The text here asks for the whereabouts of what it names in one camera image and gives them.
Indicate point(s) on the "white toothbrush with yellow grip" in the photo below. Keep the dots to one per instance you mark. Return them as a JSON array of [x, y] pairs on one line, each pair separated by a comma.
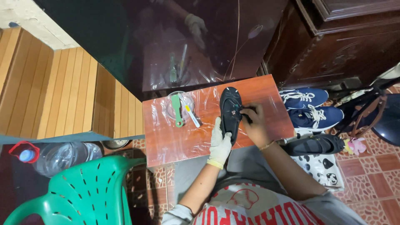
[[190, 114]]

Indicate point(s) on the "glossy dark cabinet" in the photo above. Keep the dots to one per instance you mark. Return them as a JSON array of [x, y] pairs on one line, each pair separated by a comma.
[[140, 40]]

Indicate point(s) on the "clear glass bowl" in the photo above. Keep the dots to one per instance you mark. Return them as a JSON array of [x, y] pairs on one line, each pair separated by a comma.
[[170, 107]]

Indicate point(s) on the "metal bowl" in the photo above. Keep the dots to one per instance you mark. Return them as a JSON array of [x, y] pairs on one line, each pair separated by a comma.
[[115, 143]]

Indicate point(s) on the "small black brush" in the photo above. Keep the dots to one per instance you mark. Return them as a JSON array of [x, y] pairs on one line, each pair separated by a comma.
[[250, 109]]

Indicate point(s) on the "clear plastic sheet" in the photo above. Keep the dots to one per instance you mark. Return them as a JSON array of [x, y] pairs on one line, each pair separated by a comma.
[[200, 131]]

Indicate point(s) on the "black slip-on shoe with embroidery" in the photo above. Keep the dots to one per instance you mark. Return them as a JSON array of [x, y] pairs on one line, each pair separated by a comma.
[[230, 106]]

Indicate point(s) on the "person's left hand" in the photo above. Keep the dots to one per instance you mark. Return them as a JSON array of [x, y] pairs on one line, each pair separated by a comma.
[[218, 148]]

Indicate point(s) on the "person's white printed shirt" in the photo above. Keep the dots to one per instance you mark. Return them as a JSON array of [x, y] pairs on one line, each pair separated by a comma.
[[259, 206]]

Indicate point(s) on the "navy sneaker with white laces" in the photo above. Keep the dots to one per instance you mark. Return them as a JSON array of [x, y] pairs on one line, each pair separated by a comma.
[[307, 97], [325, 117]]

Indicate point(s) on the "large clear water bottle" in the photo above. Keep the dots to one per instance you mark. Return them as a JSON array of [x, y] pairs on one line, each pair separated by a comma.
[[62, 156]]

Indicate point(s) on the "person's grey trousers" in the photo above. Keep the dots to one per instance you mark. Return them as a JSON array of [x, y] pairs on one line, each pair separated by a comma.
[[247, 164]]

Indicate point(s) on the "light wooden slatted panel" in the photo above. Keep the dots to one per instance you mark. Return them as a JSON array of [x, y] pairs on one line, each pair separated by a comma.
[[62, 93]]

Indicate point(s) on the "black chair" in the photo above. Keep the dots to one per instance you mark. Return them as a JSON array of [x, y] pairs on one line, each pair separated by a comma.
[[387, 118]]

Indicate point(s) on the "pink plush toy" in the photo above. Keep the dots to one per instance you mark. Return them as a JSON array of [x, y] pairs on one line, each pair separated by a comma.
[[356, 146]]

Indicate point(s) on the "person's right hand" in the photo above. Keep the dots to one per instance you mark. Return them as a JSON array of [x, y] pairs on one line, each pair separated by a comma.
[[257, 128]]

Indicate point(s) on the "green plastic scrubbing tool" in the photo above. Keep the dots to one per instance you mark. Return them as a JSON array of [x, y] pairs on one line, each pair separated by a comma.
[[177, 109]]

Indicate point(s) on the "person's right fingers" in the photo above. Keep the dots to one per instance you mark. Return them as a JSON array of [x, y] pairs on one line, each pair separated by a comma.
[[248, 116]]

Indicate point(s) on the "white bag with black print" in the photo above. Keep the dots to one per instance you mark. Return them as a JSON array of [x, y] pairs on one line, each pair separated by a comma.
[[318, 170]]

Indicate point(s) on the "dark carved wooden cabinet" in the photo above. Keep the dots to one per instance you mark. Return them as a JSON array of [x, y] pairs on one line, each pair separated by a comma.
[[337, 47]]

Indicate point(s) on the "green plastic chair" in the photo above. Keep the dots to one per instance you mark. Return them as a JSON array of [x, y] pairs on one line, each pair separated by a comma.
[[90, 193]]

